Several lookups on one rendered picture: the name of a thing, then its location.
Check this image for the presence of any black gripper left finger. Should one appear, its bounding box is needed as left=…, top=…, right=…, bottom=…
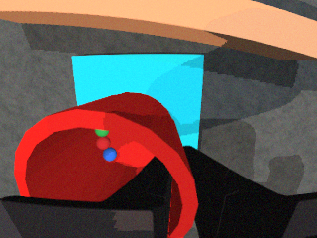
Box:
left=0, top=156, right=172, bottom=238

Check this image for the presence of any blue marble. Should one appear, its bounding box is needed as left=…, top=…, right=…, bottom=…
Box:
left=103, top=147, right=117, bottom=161

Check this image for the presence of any red cup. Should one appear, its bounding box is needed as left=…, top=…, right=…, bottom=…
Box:
left=14, top=92, right=198, bottom=238

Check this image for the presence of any small red ball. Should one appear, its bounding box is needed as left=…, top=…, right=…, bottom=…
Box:
left=96, top=136, right=111, bottom=150

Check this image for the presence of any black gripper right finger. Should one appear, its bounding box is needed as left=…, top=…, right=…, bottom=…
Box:
left=183, top=146, right=317, bottom=238

